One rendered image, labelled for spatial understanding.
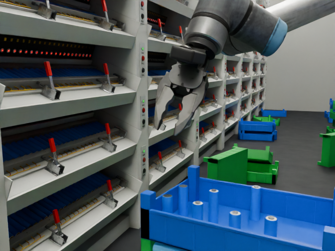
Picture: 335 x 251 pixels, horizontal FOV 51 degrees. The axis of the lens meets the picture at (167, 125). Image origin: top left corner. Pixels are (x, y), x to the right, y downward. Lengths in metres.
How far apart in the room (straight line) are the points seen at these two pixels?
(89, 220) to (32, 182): 0.29
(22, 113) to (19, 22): 0.19
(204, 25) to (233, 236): 0.43
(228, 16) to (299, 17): 0.32
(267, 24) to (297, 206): 0.40
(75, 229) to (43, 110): 0.37
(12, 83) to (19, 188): 0.24
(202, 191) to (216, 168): 0.84
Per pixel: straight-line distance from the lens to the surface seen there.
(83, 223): 1.09
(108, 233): 1.27
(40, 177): 0.91
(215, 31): 0.76
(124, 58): 1.27
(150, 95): 1.39
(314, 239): 0.66
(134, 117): 1.27
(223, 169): 1.64
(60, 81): 1.00
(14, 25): 0.81
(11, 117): 0.80
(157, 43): 1.44
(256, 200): 0.68
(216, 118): 2.62
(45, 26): 0.88
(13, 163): 0.89
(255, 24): 0.83
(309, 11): 1.08
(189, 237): 0.57
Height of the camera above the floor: 0.60
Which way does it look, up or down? 9 degrees down
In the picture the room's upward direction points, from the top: straight up
